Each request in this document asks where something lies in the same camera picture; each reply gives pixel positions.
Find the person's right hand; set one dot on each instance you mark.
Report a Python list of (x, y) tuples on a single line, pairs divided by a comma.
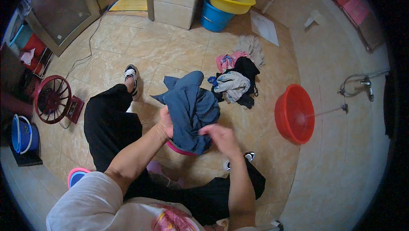
[(225, 140)]

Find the red floor fan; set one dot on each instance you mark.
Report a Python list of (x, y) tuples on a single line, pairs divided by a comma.
[(54, 99)]

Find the metal wall faucet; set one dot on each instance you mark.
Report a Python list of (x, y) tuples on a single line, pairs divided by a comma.
[(367, 85)]

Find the grey fluffy cloth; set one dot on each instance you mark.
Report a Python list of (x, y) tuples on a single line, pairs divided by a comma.
[(252, 48)]

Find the pink wash basin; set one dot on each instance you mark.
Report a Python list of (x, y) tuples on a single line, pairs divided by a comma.
[(179, 149)]

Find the person's body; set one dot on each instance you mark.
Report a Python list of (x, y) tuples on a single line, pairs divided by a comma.
[(99, 205)]

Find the blue denim garment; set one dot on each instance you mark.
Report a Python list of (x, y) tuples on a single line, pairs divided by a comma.
[(191, 109)]

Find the pink and blue slipper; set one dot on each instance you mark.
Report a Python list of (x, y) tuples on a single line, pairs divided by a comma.
[(76, 176)]

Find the person's right fingers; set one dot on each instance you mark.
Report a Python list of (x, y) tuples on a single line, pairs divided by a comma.
[(209, 130)]

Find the red plastic basin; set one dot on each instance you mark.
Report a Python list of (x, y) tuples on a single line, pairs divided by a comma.
[(292, 116)]

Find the black garment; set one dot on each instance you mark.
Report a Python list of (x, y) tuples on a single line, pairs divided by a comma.
[(246, 71)]

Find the person's left hand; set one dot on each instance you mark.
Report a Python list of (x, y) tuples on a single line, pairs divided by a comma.
[(164, 125)]

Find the light grey garment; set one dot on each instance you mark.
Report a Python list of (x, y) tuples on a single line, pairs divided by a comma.
[(232, 85)]

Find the cluttered storage shelf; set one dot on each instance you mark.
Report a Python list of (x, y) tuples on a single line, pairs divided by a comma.
[(24, 52)]

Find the person's legs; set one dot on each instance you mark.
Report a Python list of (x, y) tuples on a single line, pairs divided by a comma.
[(108, 125)]

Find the pink garment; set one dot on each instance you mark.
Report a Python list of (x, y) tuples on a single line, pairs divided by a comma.
[(226, 61)]

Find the blue plastic bucket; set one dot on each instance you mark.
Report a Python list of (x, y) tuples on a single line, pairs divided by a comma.
[(211, 18)]

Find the small metal wall valve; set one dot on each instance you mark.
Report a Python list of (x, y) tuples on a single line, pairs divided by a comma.
[(344, 107)]

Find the white wall holder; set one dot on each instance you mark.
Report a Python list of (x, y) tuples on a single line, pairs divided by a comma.
[(313, 18)]

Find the grey metal door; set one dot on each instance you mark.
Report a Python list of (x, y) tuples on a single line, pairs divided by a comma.
[(62, 10)]

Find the rack with pink towels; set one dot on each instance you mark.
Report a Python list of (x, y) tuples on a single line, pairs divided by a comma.
[(353, 10)]

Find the small blue cloth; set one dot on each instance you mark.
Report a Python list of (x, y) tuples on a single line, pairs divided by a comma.
[(212, 80)]

